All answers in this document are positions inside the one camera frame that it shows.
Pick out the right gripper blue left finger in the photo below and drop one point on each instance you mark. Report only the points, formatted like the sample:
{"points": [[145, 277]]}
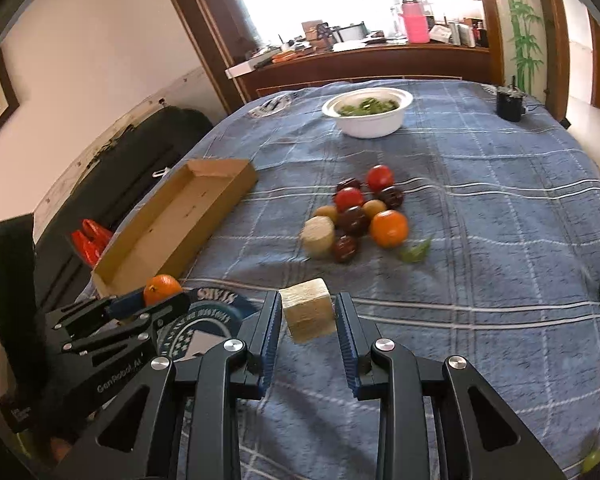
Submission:
{"points": [[239, 368]]}

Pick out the dark red fruit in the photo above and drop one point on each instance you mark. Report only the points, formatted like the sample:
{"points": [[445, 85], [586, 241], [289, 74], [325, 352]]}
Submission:
{"points": [[391, 196]]}

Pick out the dark red jujube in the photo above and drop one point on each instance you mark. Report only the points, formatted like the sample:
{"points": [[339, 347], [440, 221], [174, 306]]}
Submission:
{"points": [[349, 183]]}

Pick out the dark plum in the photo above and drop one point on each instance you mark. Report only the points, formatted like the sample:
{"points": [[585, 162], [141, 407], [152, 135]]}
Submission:
{"points": [[353, 221]]}

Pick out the pink thermos bottle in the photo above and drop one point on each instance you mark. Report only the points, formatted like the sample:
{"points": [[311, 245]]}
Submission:
{"points": [[415, 22]]}

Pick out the black sofa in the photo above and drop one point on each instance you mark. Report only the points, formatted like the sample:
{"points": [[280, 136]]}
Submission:
{"points": [[43, 273]]}

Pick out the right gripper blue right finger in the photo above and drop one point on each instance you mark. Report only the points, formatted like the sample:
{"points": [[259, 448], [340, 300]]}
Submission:
{"points": [[378, 368]]}

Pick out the blue plaid tablecloth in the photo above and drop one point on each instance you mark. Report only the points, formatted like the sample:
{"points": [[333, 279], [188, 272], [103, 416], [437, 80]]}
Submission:
{"points": [[511, 215]]}

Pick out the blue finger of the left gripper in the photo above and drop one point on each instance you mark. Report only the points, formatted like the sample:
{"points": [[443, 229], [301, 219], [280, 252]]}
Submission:
{"points": [[127, 305]]}

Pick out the orange tangerine with leaf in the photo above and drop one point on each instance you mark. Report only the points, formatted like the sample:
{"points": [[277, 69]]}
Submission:
{"points": [[389, 229]]}

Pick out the red plastic bag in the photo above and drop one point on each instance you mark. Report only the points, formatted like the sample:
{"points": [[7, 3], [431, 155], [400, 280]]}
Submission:
{"points": [[90, 241]]}

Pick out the black mug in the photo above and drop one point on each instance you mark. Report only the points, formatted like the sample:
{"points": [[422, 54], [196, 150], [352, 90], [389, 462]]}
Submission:
{"points": [[509, 104]]}

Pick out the brown longan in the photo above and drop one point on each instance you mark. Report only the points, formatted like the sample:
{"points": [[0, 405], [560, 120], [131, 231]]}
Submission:
{"points": [[328, 211], [373, 207]]}

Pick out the white bowl with greens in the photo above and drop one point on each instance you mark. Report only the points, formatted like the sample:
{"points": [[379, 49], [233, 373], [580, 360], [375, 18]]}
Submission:
{"points": [[369, 113]]}

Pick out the dark cherry front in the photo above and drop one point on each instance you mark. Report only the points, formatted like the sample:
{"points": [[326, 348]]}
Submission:
{"points": [[344, 248]]}

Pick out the white banana chunk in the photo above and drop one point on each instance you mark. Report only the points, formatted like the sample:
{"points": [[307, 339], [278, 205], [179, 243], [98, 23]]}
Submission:
{"points": [[308, 310]]}

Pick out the red tomato small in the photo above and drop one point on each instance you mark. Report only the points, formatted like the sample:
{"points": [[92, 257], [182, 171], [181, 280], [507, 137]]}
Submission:
{"points": [[348, 197]]}

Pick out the beige banana chunk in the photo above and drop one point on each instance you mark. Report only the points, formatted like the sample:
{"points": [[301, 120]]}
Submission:
{"points": [[317, 236]]}

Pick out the wooden cabinet counter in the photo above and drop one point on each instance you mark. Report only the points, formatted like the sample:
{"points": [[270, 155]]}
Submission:
{"points": [[412, 61]]}

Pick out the green leaf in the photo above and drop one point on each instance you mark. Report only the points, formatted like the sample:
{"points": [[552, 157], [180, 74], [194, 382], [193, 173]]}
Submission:
{"points": [[415, 254]]}

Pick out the cardboard tray box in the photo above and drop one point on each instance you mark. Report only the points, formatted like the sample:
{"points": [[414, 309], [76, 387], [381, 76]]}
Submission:
{"points": [[171, 227]]}

